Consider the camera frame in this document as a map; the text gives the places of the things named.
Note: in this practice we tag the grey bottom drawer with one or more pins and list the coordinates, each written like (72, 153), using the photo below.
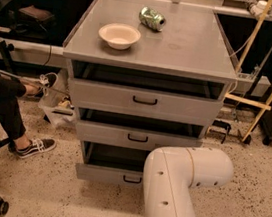
(111, 164)

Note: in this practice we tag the grey drawer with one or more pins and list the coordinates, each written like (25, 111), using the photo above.
(111, 164)
(131, 137)
(141, 102)

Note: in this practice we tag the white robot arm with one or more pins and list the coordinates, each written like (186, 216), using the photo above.
(169, 173)

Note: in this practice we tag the grey drawer cabinet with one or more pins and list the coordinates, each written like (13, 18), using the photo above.
(187, 57)

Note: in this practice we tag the grey middle drawer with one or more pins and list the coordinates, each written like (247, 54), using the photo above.
(131, 137)

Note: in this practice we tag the grey top drawer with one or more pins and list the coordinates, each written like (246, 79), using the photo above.
(141, 102)

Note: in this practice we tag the clear plastic bin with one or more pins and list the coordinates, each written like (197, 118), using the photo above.
(59, 111)

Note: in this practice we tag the black clamp on floor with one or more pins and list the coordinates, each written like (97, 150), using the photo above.
(223, 125)

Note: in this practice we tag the crushed green soda can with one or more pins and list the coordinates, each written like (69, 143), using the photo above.
(152, 19)

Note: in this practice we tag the black white sneaker far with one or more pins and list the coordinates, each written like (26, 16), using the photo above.
(48, 80)

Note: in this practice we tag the black white sneaker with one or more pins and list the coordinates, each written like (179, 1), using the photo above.
(37, 146)
(48, 80)

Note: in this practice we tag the black white sneaker near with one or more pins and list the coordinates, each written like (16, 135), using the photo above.
(37, 146)

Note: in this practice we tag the dark box on shelf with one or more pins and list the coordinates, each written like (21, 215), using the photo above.
(33, 15)

